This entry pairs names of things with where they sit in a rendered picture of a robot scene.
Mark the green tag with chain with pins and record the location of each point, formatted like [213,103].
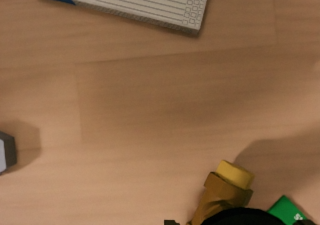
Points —
[285,210]

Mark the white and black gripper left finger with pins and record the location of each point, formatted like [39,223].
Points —
[170,222]

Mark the dark grey pipe with metal clamp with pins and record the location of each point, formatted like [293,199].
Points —
[227,192]

